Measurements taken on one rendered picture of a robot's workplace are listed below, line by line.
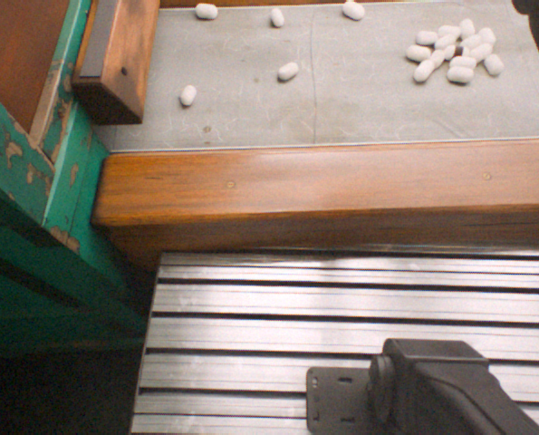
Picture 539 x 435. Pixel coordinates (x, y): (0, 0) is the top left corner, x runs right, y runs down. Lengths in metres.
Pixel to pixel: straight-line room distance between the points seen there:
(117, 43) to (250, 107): 0.19
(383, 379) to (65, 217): 0.35
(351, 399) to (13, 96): 0.46
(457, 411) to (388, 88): 0.46
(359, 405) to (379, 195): 0.24
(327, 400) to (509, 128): 0.44
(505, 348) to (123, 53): 0.58
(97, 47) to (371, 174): 0.35
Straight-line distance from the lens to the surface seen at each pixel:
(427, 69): 0.64
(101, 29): 0.53
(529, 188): 0.55
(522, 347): 0.58
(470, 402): 0.31
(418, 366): 0.34
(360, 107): 0.59
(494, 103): 0.66
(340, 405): 0.48
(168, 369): 0.51
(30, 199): 0.40
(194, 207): 0.46
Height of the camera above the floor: 1.16
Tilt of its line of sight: 63 degrees down
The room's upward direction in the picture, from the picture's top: 1 degrees counter-clockwise
